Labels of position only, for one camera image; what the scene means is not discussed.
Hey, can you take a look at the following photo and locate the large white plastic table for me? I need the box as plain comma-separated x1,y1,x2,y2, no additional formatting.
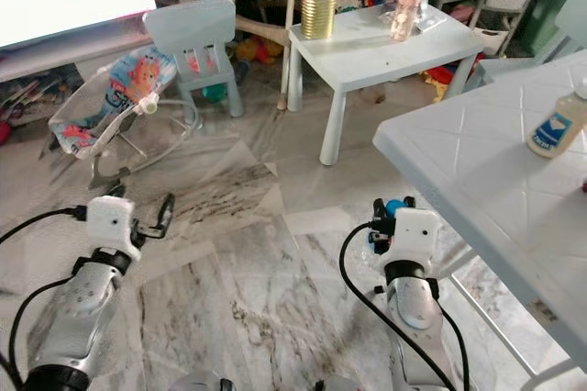
373,47,587,391

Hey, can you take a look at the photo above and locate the grey robot left leg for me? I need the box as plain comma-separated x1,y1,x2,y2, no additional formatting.
172,371,237,391

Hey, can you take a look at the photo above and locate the grey robot leg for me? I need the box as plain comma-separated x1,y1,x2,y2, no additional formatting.
172,371,237,391
314,376,351,391

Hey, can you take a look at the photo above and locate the dark green bin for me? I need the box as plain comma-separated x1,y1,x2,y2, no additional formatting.
504,0,587,57

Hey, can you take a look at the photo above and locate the green toy ball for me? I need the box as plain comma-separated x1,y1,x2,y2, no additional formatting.
200,84,228,105

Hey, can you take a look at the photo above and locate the red yellow toy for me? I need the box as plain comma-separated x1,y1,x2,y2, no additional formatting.
422,65,464,103

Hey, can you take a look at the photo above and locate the short black left arm cable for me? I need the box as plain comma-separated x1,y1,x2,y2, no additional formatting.
7,276,79,387

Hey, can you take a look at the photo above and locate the white child table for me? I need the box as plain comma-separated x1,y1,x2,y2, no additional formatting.
284,1,487,167

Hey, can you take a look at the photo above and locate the clear plastic packaging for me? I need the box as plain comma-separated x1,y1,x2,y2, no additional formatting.
381,0,450,29

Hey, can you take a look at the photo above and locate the gold tin can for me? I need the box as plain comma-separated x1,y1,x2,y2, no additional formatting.
300,0,338,41

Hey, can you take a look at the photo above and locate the low television stand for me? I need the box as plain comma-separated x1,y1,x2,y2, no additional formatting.
0,17,175,126

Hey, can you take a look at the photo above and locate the long black left arm cable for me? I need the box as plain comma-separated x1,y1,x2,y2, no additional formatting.
0,207,93,391

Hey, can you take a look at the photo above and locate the short black arm cable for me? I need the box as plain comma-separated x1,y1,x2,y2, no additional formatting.
440,307,471,391
7,276,79,387

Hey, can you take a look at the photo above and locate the light blue child chair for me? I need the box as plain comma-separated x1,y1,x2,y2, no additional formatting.
142,0,244,119
459,0,587,94

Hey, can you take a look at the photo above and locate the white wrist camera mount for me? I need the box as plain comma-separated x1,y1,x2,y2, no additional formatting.
385,207,437,273
87,195,140,259

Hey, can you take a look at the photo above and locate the clear bottle blue cap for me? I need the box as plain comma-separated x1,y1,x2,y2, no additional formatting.
358,197,410,271

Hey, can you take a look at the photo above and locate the colourful baby bouncer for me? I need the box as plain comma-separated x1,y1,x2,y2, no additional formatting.
48,45,203,192

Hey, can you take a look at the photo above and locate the short black right arm cable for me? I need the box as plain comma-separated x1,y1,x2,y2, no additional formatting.
440,307,471,391

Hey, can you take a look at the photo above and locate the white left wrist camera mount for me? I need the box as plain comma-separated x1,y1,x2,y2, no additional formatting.
87,195,140,259

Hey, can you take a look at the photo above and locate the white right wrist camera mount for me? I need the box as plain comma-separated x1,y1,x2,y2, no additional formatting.
385,207,437,273

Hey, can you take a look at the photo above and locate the bright television screen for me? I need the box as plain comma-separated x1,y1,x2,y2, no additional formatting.
0,0,158,50

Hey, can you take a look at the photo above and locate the grey robot right leg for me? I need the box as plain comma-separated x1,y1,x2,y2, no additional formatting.
314,376,351,391

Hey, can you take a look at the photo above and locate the white bottle blue label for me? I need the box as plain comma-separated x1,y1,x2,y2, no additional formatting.
527,79,587,160

